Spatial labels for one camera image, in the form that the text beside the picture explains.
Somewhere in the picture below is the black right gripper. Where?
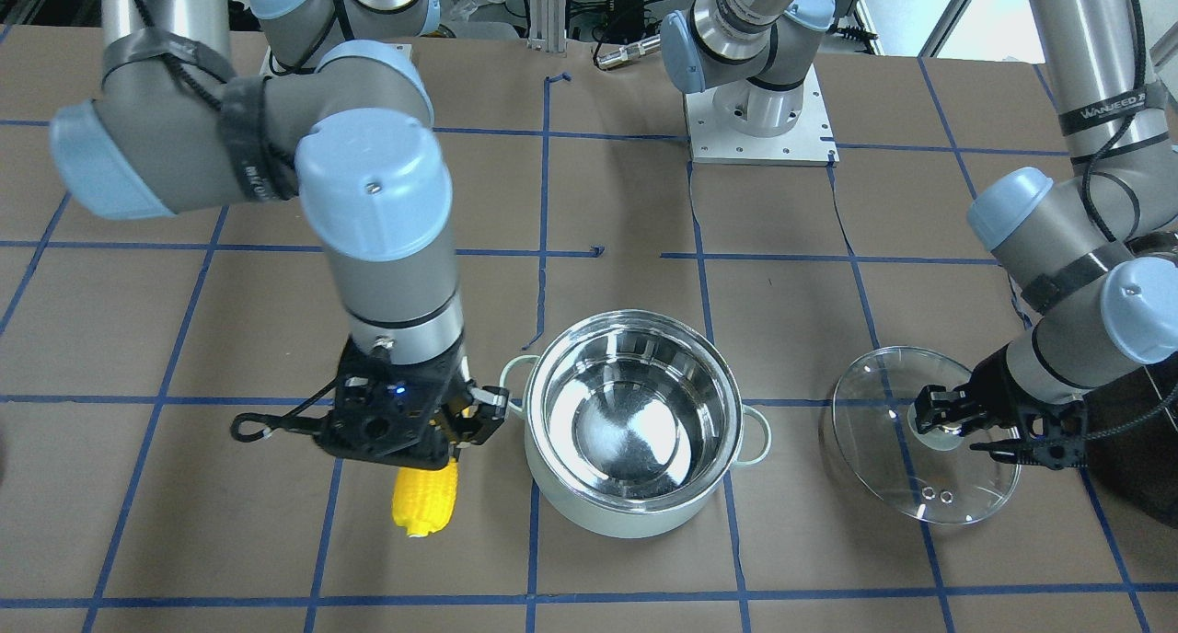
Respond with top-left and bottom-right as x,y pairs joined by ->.
313,339 -> 512,470

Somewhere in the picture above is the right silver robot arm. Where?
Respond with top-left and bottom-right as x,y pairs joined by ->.
49,0 -> 509,470

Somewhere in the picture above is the glass pot lid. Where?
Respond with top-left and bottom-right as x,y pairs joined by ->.
830,345 -> 1023,525

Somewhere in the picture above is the black rice cooker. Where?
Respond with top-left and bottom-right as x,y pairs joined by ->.
1085,352 -> 1177,528

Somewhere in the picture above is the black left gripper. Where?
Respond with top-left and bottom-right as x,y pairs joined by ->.
913,348 -> 1088,470

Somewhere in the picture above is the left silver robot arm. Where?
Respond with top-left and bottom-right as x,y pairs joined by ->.
659,0 -> 1174,469

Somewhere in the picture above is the pale green electric pot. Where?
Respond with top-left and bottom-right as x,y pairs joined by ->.
498,309 -> 773,539

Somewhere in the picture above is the yellow plastic corn cob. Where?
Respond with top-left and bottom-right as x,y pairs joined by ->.
391,457 -> 459,539

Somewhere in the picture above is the aluminium frame post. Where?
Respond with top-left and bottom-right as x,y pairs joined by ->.
527,0 -> 567,55

